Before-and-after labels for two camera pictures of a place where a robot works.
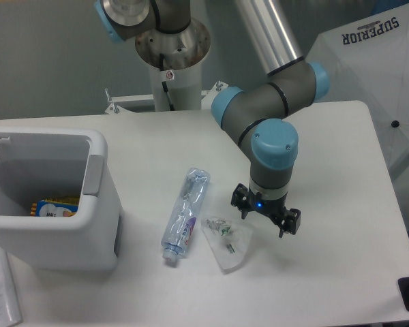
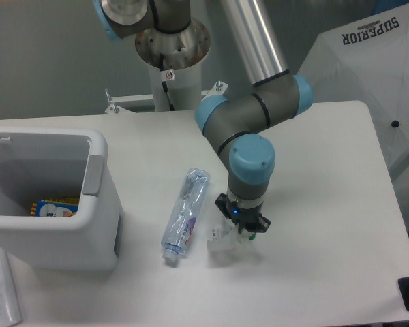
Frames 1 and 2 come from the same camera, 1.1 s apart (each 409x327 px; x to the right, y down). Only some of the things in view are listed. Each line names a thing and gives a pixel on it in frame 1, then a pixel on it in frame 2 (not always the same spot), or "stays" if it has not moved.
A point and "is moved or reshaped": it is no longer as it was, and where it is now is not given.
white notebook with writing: [2, 308] stays
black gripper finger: [291, 223] to [266, 223]
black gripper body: [274, 209] to [248, 218]
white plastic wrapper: [229, 241] is moved or reshaped
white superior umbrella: [378, 59] stays
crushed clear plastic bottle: [185, 212] stays
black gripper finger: [240, 199] to [224, 205]
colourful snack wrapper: [55, 207] stays
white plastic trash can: [24, 165] stays
